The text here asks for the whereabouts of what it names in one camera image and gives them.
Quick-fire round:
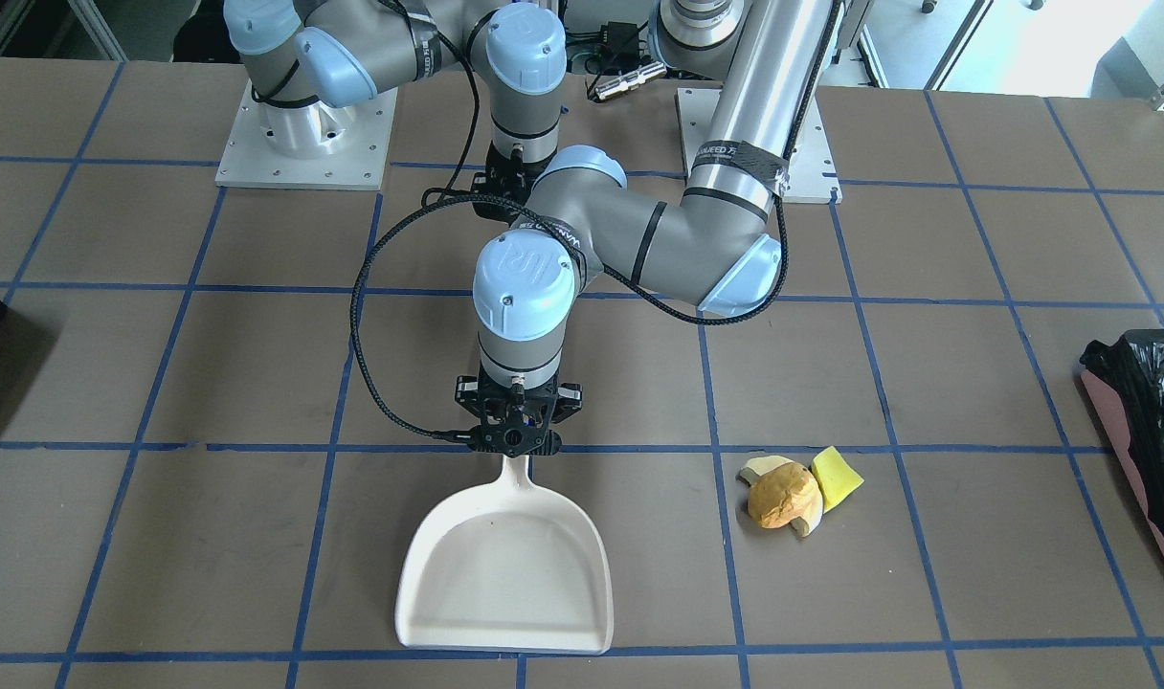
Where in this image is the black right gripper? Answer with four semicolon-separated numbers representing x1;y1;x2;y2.
484;144;546;205

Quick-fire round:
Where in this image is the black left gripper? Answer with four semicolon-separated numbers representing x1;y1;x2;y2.
454;371;583;457

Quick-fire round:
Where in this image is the beige plastic dustpan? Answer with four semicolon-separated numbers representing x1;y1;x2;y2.
393;455;616;656

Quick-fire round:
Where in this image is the orange bread roll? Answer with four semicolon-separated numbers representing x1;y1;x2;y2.
747;463;822;530

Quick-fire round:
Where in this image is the yellow sponge piece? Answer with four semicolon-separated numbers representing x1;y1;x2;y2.
809;446;863;514

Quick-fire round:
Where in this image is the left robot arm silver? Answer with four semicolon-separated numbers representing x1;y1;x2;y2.
455;1;843;456

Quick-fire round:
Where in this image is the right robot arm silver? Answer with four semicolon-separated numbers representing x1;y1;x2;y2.
215;1;568;201

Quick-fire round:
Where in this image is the silver metal cylinder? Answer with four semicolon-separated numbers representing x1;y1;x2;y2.
587;61;668;102

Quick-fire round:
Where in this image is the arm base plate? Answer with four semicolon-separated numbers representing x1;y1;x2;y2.
675;86;843;204
214;83;398;191

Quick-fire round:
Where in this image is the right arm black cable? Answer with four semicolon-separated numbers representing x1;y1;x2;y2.
381;0;482;203

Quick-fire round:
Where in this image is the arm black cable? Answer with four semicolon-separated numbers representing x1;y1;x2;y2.
350;0;843;443
381;0;482;203

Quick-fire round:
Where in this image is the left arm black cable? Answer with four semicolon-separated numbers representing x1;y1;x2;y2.
350;0;843;443

